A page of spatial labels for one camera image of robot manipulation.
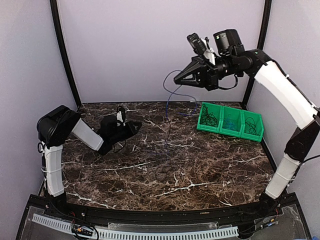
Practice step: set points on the green plastic bin right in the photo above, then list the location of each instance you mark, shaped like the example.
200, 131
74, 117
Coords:
253, 127

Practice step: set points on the black frame post left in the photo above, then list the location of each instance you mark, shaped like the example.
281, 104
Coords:
63, 52

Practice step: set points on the black front rail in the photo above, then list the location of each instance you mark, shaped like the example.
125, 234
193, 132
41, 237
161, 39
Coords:
240, 214

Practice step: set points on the green plastic bin left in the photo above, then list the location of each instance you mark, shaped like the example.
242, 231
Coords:
209, 119

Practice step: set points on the white slotted cable duct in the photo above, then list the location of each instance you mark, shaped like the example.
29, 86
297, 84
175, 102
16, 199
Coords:
121, 231

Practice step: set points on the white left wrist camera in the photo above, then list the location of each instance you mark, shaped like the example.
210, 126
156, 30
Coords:
120, 116

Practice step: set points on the green plastic bin middle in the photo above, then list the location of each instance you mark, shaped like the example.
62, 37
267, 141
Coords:
232, 122

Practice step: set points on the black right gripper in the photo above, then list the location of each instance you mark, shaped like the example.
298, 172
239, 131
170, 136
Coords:
206, 74

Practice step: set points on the green plastic bin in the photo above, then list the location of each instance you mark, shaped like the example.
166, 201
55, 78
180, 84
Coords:
253, 127
232, 122
209, 119

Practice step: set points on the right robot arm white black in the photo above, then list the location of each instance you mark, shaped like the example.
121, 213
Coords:
233, 59

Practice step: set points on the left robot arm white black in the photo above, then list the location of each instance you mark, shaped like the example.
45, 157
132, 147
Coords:
57, 126

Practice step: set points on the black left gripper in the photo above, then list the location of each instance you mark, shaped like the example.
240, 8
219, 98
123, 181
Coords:
131, 124

